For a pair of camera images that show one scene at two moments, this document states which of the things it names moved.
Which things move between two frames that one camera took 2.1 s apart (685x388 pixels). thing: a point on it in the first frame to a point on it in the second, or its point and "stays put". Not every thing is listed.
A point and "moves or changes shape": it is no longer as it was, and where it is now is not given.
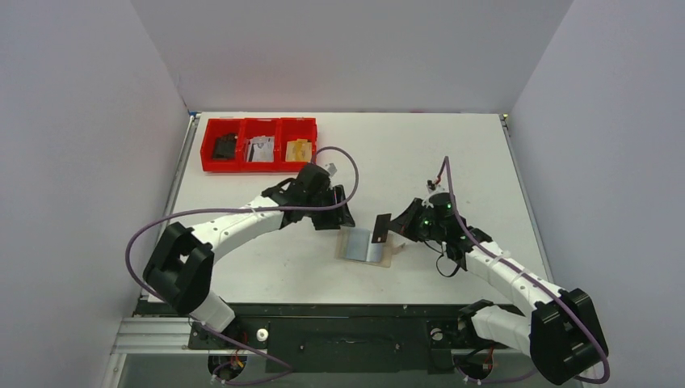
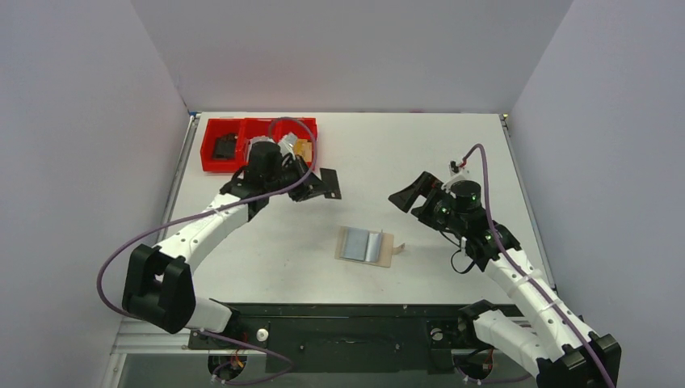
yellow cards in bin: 298,150 stays put
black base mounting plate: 345,338 stays put
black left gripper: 332,208 to 308,186
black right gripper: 409,224 to 428,197
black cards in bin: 225,147 stays put
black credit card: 381,228 moves or changes shape
